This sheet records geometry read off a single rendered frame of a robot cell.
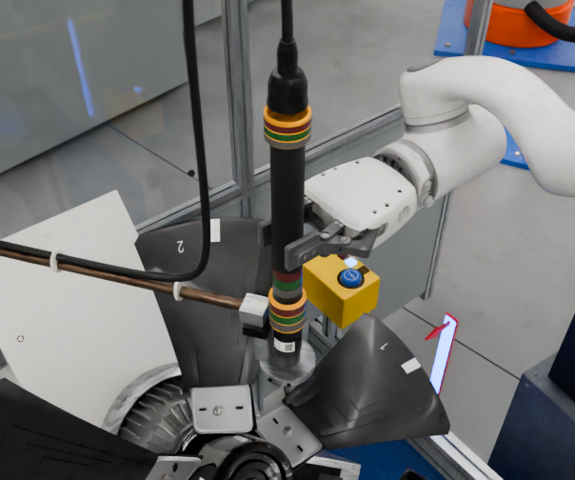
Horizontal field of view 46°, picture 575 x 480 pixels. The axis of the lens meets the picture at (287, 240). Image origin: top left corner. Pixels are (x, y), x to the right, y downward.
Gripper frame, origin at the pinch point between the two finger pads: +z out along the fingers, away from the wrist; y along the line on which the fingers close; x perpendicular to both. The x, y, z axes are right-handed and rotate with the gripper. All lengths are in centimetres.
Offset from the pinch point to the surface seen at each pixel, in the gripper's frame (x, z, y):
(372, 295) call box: -53, -39, 21
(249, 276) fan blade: -17.9, -3.6, 12.7
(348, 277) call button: -48, -35, 25
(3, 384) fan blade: -13.2, 29.6, 12.4
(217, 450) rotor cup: -31.3, 10.8, 0.9
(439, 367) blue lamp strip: -50, -34, 0
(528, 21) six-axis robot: -133, -329, 175
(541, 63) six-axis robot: -152, -324, 157
